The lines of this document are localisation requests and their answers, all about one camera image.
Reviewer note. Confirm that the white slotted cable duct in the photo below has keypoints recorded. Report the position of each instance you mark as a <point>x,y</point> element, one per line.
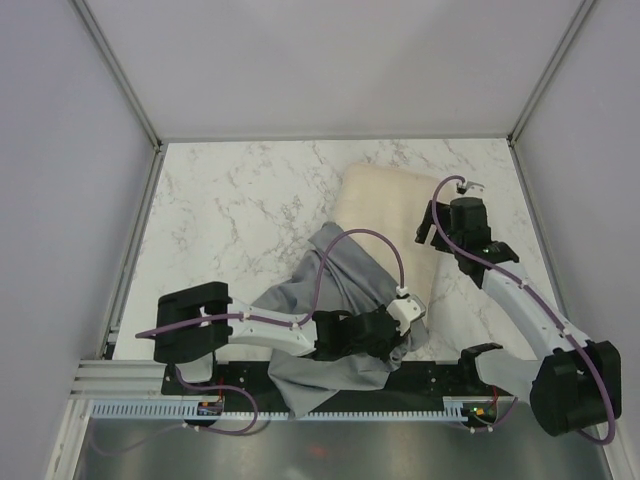
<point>193,410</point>

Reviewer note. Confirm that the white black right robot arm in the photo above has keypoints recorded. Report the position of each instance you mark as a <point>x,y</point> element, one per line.
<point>574,382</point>

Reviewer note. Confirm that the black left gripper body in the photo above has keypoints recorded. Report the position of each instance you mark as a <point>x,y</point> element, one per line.
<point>381,350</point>

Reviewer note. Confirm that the grey pillowcase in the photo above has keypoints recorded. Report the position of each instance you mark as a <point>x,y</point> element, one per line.
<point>354,282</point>

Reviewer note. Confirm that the metal front panel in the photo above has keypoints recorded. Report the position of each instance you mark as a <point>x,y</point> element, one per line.
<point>517,449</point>

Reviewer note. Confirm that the aluminium corner post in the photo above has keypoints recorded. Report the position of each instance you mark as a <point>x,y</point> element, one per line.
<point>90,23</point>
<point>551,68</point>

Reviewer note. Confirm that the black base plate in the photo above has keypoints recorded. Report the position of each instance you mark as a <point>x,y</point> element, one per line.
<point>417,388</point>

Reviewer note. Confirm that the aluminium right corner post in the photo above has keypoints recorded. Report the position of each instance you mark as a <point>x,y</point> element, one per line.
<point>551,68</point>

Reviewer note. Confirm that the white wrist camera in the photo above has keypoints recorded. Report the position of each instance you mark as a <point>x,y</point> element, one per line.
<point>406,309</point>
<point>469,187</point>

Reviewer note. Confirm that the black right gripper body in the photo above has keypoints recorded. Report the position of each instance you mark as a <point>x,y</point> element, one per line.
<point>442,215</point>

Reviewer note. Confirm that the aluminium left side rail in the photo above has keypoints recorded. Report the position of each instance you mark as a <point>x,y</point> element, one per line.
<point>119,295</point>

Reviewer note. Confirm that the beige pillow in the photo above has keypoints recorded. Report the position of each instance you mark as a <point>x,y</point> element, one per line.
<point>392,202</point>

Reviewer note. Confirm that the aluminium left corner post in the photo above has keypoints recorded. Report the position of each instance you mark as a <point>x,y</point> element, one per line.
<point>90,23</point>

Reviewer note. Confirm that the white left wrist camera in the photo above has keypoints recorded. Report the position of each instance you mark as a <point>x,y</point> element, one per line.
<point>406,309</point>

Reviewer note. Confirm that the aluminium right side rail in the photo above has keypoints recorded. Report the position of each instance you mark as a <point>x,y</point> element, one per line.
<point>537,227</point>

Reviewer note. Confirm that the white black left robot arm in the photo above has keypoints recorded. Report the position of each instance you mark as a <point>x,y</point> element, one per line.
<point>195,322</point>

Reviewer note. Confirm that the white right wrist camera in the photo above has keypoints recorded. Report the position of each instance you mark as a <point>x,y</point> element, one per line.
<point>469,187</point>

